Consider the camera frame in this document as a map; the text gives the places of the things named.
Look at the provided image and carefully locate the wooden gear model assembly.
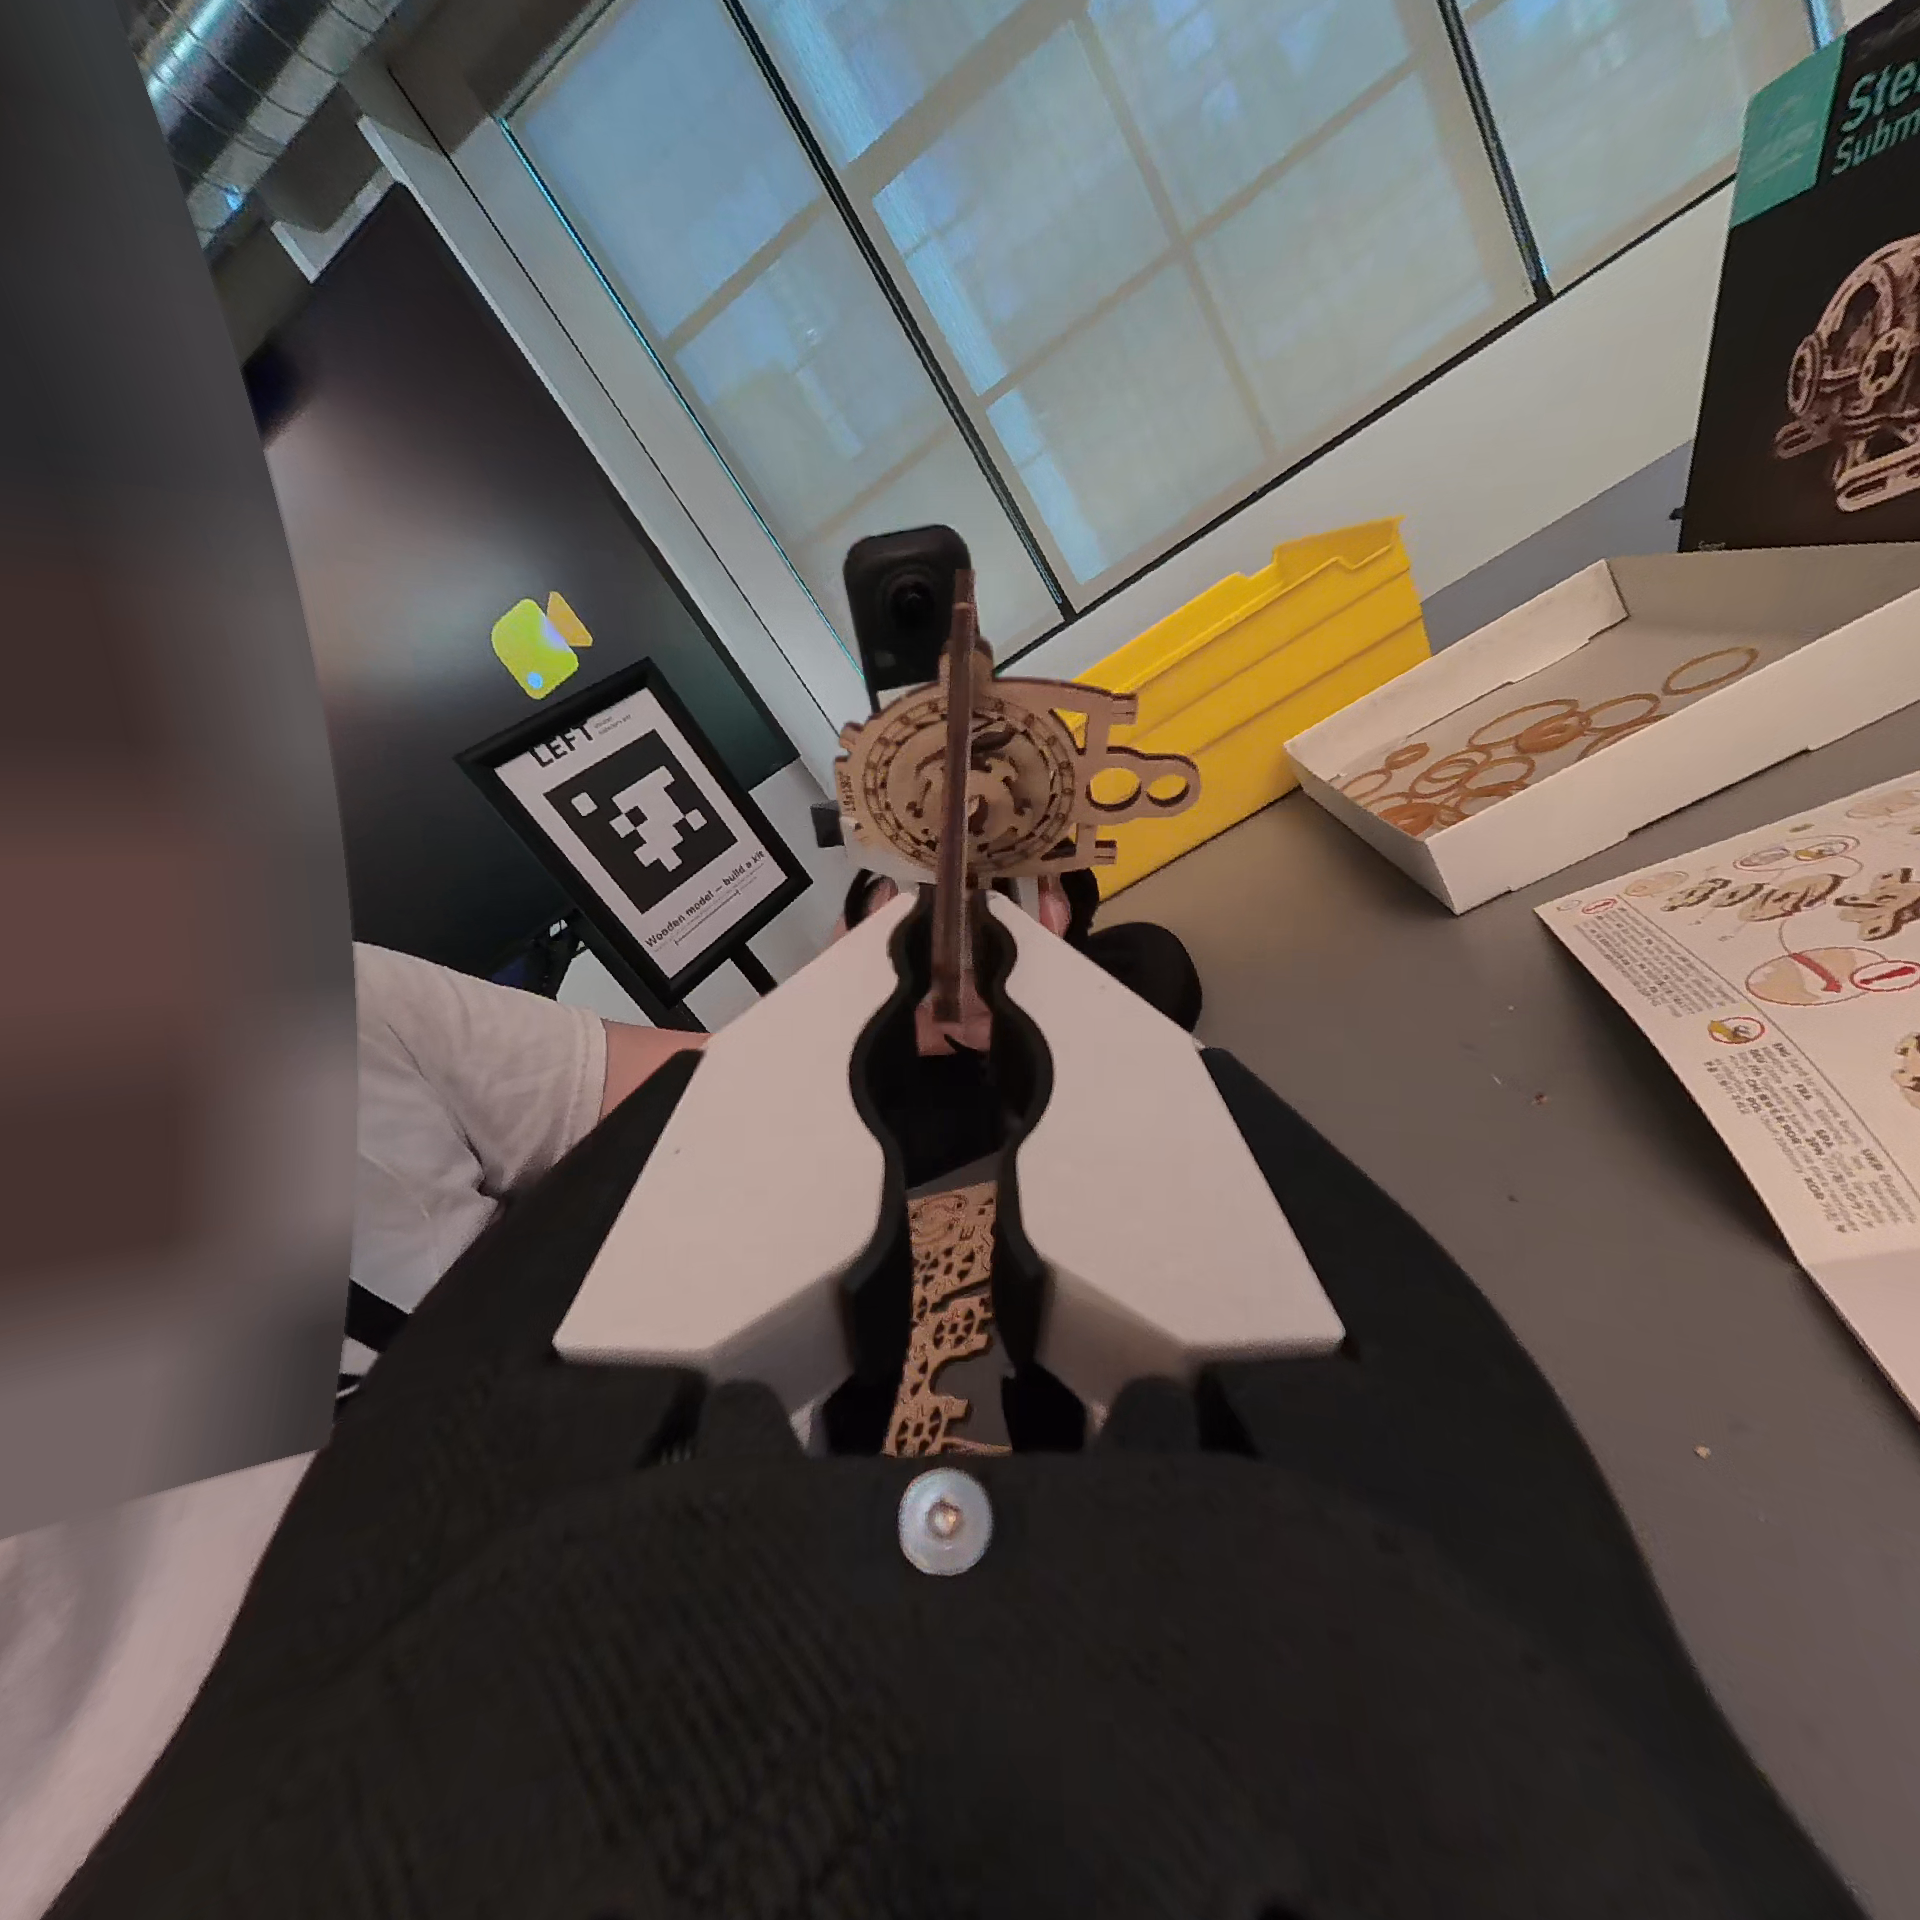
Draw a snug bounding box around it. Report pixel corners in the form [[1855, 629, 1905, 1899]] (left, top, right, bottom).
[[832, 661, 1207, 905]]

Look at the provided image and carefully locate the person's left forearm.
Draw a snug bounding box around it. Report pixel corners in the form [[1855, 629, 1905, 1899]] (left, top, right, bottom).
[[598, 1019, 714, 1124]]

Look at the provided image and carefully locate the black framed marker sign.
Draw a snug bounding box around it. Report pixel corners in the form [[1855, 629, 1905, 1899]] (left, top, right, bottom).
[[454, 657, 815, 1012]]

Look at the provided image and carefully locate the black model kit box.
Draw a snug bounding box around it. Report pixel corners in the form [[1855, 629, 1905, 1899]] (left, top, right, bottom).
[[1677, 0, 1920, 561]]

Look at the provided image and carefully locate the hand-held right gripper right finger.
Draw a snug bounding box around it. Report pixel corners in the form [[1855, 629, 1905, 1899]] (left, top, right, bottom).
[[974, 897, 1347, 1419]]

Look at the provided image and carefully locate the yellow camera icon sticker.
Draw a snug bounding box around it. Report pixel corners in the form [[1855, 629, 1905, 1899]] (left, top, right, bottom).
[[488, 592, 598, 704]]

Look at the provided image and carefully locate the yellow plastic bin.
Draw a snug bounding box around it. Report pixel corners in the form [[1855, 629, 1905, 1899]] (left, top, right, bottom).
[[1071, 518, 1434, 892]]

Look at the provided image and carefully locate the paper instruction booklet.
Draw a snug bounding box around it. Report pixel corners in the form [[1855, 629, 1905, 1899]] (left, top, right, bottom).
[[1537, 772, 1920, 1424]]

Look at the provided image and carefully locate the white cardboard tray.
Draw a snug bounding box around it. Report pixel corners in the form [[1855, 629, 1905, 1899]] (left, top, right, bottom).
[[1282, 554, 1920, 917]]

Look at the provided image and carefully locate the pile of wooden rings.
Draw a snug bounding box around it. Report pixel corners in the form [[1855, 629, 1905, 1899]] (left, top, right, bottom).
[[1332, 645, 1762, 842]]

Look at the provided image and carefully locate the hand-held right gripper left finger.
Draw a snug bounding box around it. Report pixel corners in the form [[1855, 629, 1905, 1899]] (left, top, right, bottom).
[[552, 885, 924, 1411]]

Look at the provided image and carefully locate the silver ventilation duct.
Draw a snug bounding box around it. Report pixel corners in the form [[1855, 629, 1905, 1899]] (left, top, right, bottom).
[[142, 0, 395, 245]]

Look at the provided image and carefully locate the wooden model plate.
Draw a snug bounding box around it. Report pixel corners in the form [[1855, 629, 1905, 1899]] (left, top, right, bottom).
[[887, 597, 1002, 1461]]

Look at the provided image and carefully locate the large grid window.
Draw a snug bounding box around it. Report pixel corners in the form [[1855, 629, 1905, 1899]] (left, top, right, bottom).
[[500, 0, 1852, 619]]

